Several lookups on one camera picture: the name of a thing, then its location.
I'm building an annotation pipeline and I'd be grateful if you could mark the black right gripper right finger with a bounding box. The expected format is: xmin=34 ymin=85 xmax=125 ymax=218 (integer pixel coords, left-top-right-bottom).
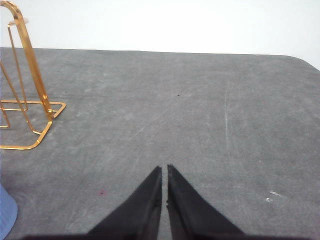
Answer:
xmin=167 ymin=164 xmax=267 ymax=240

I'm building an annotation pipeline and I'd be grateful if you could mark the blue ribbed plastic cup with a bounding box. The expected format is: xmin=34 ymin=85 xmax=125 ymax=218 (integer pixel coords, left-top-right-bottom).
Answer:
xmin=0 ymin=184 xmax=18 ymax=240

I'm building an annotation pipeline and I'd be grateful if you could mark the gold wire cup rack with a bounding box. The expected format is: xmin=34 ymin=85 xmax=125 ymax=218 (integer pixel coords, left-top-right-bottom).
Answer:
xmin=0 ymin=1 xmax=66 ymax=151

